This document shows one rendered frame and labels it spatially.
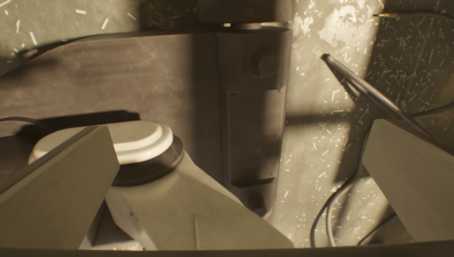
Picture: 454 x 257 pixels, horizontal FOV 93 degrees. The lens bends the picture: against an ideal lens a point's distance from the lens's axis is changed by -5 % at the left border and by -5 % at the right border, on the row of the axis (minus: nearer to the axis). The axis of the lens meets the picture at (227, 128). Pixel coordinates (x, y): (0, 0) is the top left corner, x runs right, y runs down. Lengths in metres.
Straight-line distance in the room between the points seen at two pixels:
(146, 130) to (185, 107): 0.13
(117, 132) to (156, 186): 0.11
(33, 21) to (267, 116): 0.56
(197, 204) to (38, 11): 0.55
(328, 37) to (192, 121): 0.46
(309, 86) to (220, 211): 0.55
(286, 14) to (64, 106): 0.45
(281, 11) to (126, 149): 0.35
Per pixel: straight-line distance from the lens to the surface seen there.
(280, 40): 0.44
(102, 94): 0.49
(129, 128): 0.39
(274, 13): 0.45
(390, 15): 0.85
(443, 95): 1.19
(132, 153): 0.34
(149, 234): 0.29
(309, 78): 0.75
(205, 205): 0.30
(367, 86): 0.79
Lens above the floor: 0.61
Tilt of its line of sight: 60 degrees down
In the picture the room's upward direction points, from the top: 157 degrees clockwise
